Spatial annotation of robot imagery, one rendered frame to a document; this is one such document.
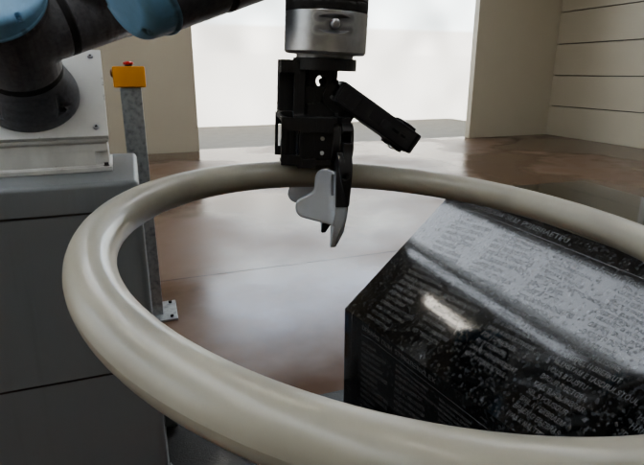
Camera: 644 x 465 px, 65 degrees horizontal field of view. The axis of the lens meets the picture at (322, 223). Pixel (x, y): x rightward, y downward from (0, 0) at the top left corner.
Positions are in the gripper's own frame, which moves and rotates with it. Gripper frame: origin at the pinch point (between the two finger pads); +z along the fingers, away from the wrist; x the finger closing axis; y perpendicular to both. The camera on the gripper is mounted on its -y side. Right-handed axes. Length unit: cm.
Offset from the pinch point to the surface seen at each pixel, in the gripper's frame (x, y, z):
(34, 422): -42, 54, 56
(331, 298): -162, -38, 88
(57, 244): -45, 45, 17
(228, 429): 42.6, 13.4, -6.3
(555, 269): -4.1, -35.1, 8.2
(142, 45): -653, 110, -36
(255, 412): 42.8, 12.5, -7.1
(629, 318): 9.6, -36.1, 9.2
